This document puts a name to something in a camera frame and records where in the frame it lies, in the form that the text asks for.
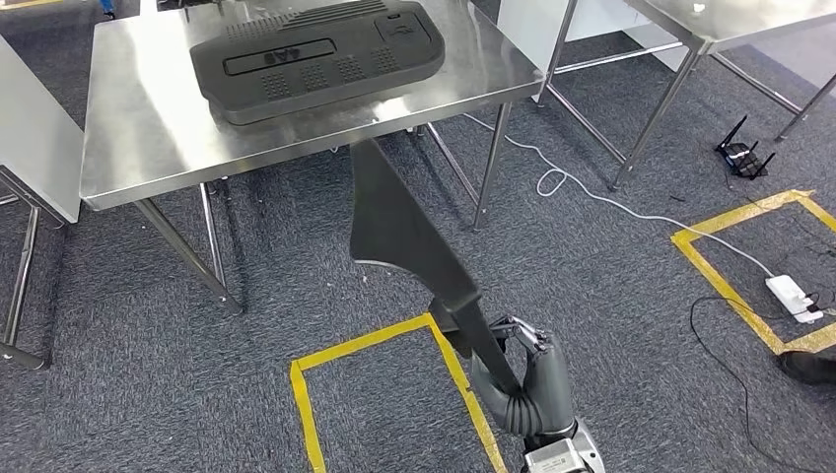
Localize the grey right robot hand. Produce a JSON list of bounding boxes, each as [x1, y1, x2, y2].
[[469, 314, 580, 439]]

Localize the black plastic plate frame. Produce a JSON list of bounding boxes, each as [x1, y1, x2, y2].
[[349, 138, 523, 396]]

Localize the stainless steel workbench table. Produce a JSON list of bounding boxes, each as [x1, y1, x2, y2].
[[78, 0, 547, 316]]

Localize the yellow floor tape square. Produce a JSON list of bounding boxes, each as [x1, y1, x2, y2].
[[670, 189, 836, 357], [290, 312, 508, 473]]

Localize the white power strip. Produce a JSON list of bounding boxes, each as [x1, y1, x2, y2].
[[764, 274, 826, 326]]

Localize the black wifi router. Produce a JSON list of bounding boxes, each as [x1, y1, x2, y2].
[[713, 114, 778, 181]]

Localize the white panel board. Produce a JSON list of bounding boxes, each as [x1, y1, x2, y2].
[[496, 0, 687, 74]]

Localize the large black moulded panel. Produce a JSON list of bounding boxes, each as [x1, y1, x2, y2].
[[189, 0, 448, 127]]

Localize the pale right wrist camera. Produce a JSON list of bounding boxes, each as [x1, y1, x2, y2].
[[522, 439, 590, 473]]

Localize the thin black cable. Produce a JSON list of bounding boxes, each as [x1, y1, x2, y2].
[[689, 295, 836, 473]]

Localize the white power cable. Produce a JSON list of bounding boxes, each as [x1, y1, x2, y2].
[[461, 112, 777, 280]]

